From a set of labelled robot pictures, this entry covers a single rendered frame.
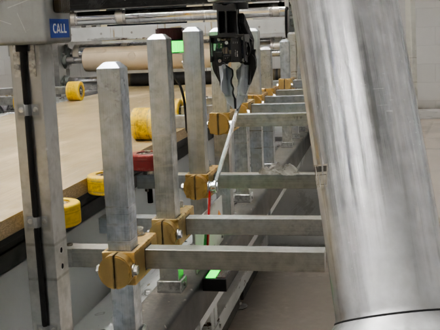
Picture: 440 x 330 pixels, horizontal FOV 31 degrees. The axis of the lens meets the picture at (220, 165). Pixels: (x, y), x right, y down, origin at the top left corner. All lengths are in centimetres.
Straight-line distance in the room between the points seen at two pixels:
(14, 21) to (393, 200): 43
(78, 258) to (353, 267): 60
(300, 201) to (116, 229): 299
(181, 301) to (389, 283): 72
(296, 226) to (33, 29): 70
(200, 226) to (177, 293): 13
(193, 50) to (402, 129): 90
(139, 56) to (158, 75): 270
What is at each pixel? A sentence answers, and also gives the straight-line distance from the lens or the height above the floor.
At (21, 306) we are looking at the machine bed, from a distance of 135.
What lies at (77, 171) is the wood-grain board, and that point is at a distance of 157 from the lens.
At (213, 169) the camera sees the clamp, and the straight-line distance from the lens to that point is 167.
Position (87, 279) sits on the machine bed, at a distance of 161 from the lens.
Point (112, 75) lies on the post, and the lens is 113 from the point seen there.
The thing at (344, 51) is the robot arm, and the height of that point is 113.
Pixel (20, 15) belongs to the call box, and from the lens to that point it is 87.
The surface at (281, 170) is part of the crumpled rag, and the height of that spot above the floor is 87.
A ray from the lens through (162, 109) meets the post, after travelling 137.
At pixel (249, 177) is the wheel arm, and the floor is 86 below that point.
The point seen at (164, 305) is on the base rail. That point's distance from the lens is 137.
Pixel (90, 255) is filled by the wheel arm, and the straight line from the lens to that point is 123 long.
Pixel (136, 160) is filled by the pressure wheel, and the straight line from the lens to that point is 168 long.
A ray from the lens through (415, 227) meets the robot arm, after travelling 74.
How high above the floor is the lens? 115
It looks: 9 degrees down
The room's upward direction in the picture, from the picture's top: 2 degrees counter-clockwise
